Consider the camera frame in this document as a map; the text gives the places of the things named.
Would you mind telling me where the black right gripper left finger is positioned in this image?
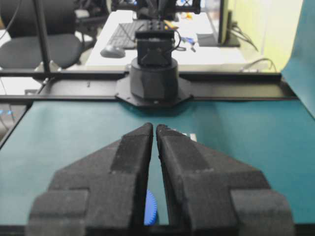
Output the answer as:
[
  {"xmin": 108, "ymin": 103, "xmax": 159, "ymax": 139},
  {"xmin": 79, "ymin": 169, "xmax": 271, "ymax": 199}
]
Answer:
[{"xmin": 29, "ymin": 123, "xmax": 153, "ymax": 236}]

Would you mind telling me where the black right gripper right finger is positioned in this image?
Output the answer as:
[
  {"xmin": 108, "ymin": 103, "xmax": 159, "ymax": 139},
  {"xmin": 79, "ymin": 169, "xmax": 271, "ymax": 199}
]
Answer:
[{"xmin": 156, "ymin": 124, "xmax": 294, "ymax": 236}]

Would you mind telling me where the large blue plastic gear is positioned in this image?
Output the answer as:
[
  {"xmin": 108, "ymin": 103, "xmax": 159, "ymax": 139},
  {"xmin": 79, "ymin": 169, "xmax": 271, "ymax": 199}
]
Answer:
[{"xmin": 144, "ymin": 189, "xmax": 158, "ymax": 226}]

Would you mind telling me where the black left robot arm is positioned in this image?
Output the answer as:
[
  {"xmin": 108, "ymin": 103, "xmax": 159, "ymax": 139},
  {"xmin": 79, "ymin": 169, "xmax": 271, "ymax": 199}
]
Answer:
[{"xmin": 129, "ymin": 0, "xmax": 191, "ymax": 103}]

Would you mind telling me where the white office desk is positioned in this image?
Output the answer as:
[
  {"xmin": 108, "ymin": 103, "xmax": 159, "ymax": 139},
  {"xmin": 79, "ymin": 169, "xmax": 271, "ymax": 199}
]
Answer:
[{"xmin": 85, "ymin": 11, "xmax": 248, "ymax": 72}]

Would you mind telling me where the grey computer mouse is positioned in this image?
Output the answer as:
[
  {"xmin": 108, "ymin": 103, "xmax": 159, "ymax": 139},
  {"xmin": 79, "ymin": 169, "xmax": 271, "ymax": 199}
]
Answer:
[{"xmin": 100, "ymin": 45, "xmax": 126, "ymax": 59}]

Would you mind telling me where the black computer keyboard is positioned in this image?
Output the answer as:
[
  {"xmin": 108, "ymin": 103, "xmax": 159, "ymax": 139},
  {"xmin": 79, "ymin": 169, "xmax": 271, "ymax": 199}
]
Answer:
[{"xmin": 107, "ymin": 21, "xmax": 145, "ymax": 50}]

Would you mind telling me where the black office chair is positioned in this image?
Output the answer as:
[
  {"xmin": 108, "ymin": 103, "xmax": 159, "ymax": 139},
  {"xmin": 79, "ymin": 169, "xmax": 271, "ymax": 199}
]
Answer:
[{"xmin": 0, "ymin": 0, "xmax": 83, "ymax": 69}]

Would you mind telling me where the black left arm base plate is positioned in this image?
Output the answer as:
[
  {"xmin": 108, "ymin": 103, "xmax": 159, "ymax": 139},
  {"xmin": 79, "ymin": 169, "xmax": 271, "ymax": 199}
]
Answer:
[{"xmin": 115, "ymin": 76, "xmax": 193, "ymax": 108}]

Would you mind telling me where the black aluminium frame rail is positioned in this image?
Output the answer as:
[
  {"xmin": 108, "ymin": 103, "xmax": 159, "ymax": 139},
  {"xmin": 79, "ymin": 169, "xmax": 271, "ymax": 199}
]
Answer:
[{"xmin": 0, "ymin": 70, "xmax": 298, "ymax": 104}]

